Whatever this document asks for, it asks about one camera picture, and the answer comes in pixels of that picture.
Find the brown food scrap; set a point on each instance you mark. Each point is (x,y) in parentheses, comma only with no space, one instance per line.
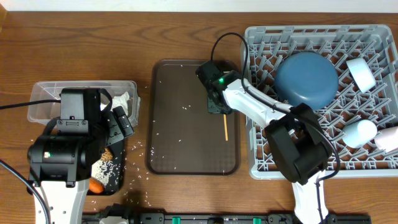
(107,155)

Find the brown serving tray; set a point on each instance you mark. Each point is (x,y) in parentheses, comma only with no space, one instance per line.
(183,138)

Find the light blue rice bowl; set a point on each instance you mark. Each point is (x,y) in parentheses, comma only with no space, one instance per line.
(361,74)

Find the pink cup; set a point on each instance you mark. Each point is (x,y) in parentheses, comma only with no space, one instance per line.
(387,139)

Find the black front rail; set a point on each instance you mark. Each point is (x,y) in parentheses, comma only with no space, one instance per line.
(117,213)

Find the orange carrot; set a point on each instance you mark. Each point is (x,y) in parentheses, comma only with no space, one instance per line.
(95,186)

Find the wooden chopstick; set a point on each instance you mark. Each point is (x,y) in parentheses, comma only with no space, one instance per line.
(225,127)

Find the blue plate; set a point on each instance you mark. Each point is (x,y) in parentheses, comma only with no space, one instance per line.
(306,78)

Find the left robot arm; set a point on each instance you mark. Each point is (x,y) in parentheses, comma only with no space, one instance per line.
(62,157)

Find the clear plastic bin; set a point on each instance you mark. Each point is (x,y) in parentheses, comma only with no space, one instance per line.
(51,90)

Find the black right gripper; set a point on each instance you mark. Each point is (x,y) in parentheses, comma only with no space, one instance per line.
(216,108)

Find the white tissue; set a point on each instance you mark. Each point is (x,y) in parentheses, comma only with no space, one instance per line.
(121,101)

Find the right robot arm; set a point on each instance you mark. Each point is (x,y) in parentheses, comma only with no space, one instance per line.
(297,143)

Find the white paper cup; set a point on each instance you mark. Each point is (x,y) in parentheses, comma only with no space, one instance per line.
(359,133)

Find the pile of white rice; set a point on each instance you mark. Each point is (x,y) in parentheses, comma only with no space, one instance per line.
(104,171)

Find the black bin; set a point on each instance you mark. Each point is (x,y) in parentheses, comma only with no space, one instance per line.
(119,153)

